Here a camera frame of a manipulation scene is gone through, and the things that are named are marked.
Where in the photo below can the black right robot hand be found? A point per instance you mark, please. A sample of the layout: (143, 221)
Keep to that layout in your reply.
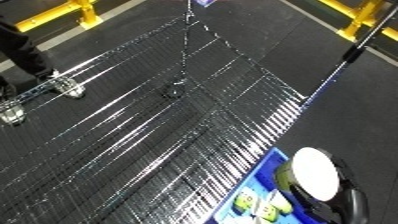
(352, 203)

